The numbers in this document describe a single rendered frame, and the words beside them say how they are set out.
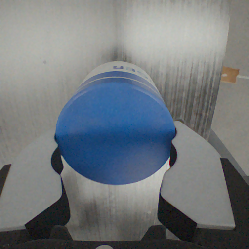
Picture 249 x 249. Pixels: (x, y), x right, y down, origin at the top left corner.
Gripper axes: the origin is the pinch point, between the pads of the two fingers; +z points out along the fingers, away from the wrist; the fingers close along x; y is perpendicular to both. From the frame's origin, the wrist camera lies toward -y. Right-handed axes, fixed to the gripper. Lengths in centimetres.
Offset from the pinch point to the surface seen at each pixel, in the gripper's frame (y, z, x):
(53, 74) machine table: -0.2, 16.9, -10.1
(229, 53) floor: 7, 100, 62
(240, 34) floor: -4, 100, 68
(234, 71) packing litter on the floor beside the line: 18, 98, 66
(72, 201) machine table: 27.4, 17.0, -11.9
